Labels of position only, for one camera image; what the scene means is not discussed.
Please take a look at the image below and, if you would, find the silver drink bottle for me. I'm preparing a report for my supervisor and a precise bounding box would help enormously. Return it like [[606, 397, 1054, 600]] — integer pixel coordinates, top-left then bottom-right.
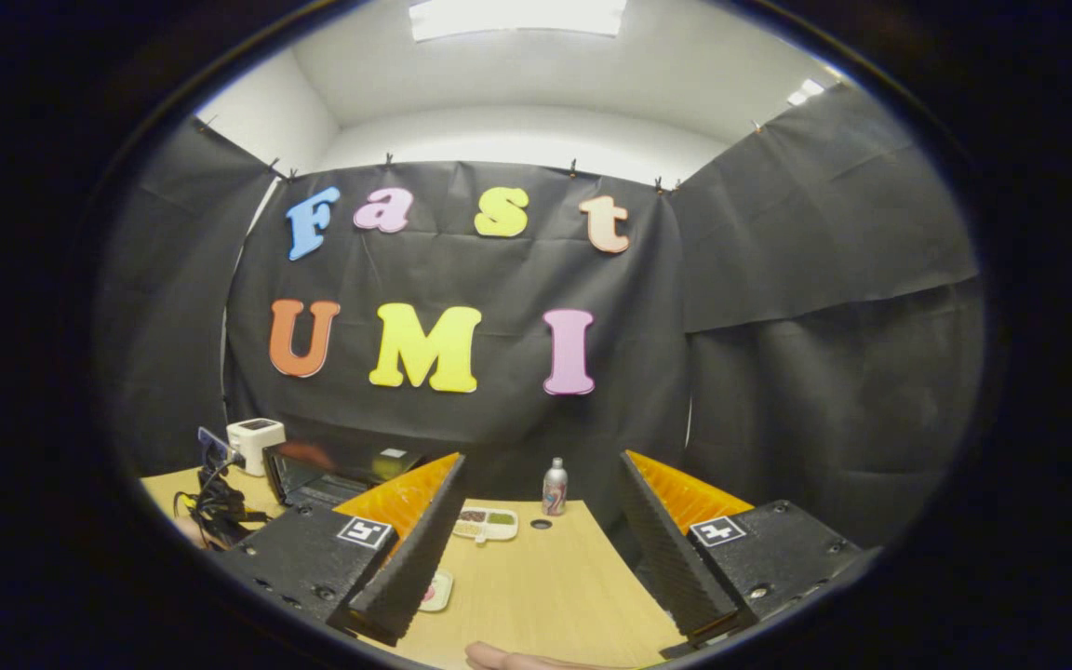
[[543, 457, 569, 517]]

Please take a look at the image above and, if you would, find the black backdrop cloth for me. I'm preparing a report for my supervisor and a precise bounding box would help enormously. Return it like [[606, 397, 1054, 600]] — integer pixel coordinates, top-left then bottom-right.
[[94, 84, 984, 550]]

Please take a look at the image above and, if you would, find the pale green square plate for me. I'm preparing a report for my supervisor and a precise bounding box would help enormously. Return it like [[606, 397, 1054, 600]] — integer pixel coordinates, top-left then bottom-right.
[[420, 569, 454, 613]]

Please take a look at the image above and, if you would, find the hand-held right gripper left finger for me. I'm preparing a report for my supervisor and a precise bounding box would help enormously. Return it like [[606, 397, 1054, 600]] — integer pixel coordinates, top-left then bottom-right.
[[220, 453, 467, 648]]

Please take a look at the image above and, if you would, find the black electric oven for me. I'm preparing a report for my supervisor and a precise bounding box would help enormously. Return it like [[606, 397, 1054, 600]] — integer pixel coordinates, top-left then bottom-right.
[[263, 442, 425, 511]]

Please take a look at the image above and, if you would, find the white toaster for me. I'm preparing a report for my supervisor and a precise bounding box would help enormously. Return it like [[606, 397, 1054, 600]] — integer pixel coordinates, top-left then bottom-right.
[[227, 419, 287, 477]]

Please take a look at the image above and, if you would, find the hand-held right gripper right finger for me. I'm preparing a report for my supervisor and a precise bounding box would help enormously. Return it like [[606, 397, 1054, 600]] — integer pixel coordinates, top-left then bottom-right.
[[618, 450, 877, 652]]

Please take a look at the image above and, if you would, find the large ceiling light panel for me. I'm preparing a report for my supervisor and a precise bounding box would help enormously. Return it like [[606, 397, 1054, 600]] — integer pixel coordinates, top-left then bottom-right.
[[409, 0, 630, 43]]

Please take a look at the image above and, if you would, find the white compartment tray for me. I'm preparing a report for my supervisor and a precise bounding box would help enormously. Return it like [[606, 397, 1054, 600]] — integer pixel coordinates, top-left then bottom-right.
[[452, 507, 519, 543]]

